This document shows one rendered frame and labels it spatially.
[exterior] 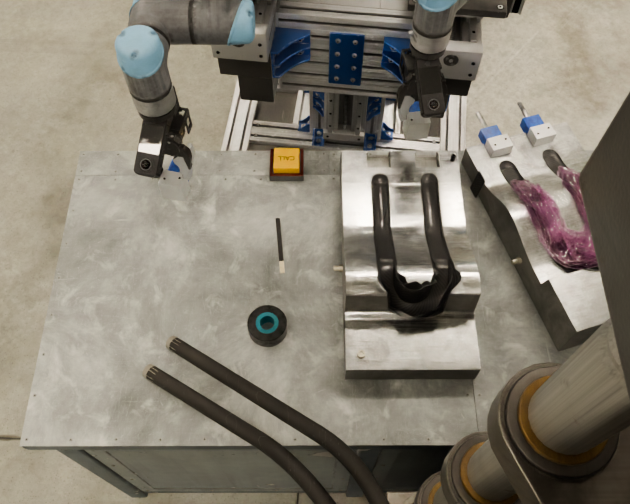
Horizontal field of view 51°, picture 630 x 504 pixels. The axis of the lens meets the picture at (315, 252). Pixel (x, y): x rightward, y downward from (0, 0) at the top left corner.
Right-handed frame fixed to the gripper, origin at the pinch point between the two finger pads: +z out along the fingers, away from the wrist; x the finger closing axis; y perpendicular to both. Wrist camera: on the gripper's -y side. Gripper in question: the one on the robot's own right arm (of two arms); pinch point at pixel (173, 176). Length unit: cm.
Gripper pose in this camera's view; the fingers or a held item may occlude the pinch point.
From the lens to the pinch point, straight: 141.8
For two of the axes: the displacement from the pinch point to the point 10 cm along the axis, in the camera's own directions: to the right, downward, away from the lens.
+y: 2.1, -8.6, 4.7
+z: 0.0, 4.8, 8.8
